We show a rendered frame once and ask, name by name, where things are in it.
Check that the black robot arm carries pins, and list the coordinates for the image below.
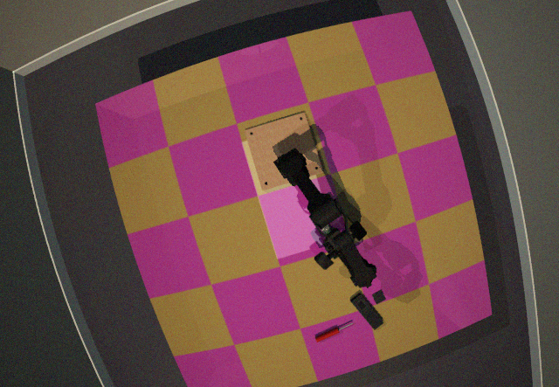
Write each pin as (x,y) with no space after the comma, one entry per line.
(324,210)

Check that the red screwdriver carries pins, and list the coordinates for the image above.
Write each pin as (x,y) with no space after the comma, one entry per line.
(329,333)

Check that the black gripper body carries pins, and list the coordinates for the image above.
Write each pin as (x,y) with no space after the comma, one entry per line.
(325,261)

